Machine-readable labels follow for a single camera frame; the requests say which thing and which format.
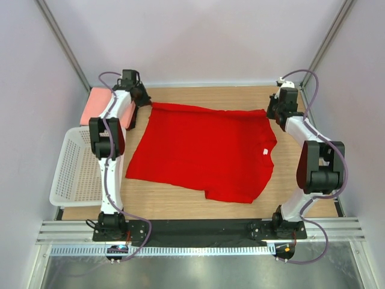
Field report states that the red t-shirt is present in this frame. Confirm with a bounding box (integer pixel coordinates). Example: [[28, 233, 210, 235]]
[[126, 102, 277, 204]]

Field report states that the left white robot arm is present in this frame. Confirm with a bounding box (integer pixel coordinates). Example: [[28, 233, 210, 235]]
[[88, 69, 152, 241]]

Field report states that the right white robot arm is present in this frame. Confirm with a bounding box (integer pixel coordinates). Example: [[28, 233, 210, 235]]
[[266, 83, 345, 239]]

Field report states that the folded black t-shirt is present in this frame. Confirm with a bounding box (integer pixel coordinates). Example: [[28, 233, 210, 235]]
[[126, 107, 139, 131]]

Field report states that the folded pink t-shirt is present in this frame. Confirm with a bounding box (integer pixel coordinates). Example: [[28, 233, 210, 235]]
[[80, 87, 135, 129]]

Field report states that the white perforated plastic basket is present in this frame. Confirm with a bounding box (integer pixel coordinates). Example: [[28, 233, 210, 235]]
[[49, 126, 102, 207]]

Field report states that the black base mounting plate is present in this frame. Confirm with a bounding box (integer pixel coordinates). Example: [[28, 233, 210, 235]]
[[86, 219, 307, 247]]

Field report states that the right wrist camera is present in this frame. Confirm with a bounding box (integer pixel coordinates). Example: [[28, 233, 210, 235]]
[[276, 77, 295, 89]]

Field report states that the left aluminium frame post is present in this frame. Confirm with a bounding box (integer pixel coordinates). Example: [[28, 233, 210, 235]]
[[34, 0, 91, 92]]

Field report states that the aluminium frame post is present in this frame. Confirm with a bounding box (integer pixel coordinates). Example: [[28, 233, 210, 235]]
[[34, 0, 91, 92], [308, 0, 357, 72]]

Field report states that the right aluminium frame post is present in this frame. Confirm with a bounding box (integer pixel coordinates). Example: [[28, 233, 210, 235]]
[[308, 0, 357, 72]]

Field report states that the white slotted cable duct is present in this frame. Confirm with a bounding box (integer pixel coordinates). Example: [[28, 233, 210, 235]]
[[50, 244, 276, 257]]

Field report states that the aluminium front rail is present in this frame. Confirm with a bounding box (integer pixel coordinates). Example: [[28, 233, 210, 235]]
[[35, 217, 365, 245]]

